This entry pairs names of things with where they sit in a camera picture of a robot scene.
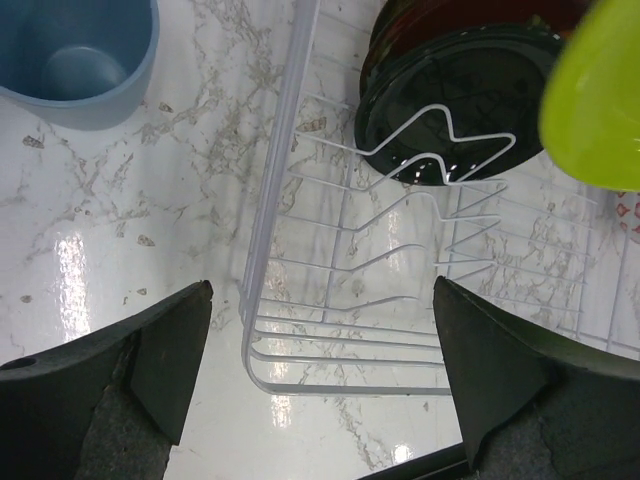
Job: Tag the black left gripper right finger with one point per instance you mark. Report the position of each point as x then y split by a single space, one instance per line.
532 403

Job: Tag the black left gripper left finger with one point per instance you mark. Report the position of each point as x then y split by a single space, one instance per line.
108 405

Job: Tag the white wire dish rack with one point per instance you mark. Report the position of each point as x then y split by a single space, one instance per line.
336 297

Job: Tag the blue triangle patterned bowl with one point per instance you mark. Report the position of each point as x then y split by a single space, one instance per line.
627 210

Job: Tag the lime green plate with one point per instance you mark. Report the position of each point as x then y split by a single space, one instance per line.
589 117

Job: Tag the light blue plastic cup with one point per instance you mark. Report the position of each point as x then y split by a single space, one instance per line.
83 65

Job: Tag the black lacquer plate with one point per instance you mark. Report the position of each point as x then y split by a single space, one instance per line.
463 107

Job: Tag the red and gold lacquer bowl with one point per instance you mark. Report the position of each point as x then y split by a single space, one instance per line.
404 25

